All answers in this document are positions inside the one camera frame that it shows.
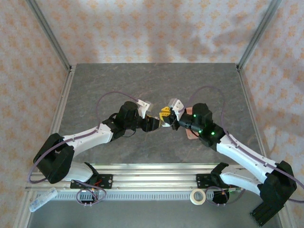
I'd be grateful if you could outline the pink plastic tray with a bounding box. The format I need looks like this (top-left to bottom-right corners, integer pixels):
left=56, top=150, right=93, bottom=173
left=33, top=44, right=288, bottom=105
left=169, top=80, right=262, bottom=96
left=184, top=107, right=200, bottom=141

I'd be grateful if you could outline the white tape roll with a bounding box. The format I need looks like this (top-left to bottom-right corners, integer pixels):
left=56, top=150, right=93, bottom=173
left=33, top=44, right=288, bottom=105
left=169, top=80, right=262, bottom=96
left=190, top=189, right=207, bottom=205

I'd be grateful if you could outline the orange patterned backdrop cloth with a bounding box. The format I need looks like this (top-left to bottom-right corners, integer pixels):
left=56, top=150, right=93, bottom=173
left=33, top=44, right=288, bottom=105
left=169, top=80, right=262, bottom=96
left=0, top=0, right=304, bottom=228

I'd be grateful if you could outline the clear plastic bottle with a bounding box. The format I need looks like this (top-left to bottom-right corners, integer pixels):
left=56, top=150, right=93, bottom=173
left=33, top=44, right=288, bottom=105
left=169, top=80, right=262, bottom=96
left=28, top=187, right=58, bottom=212

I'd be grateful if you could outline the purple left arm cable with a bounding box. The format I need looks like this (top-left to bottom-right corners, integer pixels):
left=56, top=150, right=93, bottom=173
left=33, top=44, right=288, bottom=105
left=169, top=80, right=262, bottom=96
left=28, top=91, right=145, bottom=207

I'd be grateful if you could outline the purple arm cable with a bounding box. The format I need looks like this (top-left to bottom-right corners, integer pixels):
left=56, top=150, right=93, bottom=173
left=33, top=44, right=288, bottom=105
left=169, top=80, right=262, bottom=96
left=181, top=85, right=304, bottom=207
left=28, top=91, right=145, bottom=207

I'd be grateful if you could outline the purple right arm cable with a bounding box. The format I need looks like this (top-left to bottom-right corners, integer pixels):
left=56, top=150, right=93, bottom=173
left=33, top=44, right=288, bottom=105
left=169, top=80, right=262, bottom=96
left=181, top=85, right=304, bottom=207

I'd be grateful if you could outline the aluminium side rail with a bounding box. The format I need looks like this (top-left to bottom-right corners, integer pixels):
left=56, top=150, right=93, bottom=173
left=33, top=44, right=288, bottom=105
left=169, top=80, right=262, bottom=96
left=236, top=64, right=271, bottom=171
left=13, top=64, right=77, bottom=228

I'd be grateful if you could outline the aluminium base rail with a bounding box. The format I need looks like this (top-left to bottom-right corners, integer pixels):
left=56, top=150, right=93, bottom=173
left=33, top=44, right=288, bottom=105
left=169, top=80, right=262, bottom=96
left=25, top=163, right=262, bottom=192

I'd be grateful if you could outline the grey slotted cable duct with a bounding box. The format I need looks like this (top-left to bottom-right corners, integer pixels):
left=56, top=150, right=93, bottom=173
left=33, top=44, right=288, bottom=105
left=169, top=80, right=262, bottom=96
left=51, top=191, right=238, bottom=201

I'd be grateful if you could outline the aluminium corner post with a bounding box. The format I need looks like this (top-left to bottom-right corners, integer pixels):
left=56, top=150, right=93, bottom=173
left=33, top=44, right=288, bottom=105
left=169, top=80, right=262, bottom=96
left=25, top=0, right=73, bottom=71
left=237, top=0, right=283, bottom=71

